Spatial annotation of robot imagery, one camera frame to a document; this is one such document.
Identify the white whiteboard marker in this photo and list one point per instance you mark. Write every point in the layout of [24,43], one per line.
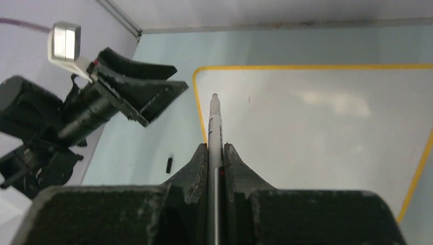
[215,175]

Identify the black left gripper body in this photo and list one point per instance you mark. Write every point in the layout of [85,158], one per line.
[83,111]

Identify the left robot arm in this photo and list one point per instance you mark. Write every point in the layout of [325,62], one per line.
[49,126]

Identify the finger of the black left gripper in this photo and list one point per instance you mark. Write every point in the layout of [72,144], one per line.
[134,69]
[141,96]

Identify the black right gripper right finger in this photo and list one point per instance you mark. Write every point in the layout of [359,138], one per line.
[259,213]

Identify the black marker cap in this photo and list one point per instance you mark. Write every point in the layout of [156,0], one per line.
[169,165]

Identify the yellow framed whiteboard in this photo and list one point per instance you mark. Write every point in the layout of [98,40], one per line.
[366,127]

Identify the aluminium frame rail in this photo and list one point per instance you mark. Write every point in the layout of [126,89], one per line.
[121,17]

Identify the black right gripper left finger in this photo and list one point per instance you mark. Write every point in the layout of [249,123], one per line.
[173,212]

